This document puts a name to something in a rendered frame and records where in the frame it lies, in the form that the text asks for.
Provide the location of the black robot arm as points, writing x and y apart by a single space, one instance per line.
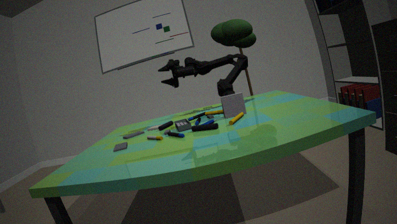
193 67

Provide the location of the black keyboard with white keys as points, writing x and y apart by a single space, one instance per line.
182 125

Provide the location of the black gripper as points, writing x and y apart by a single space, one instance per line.
179 72

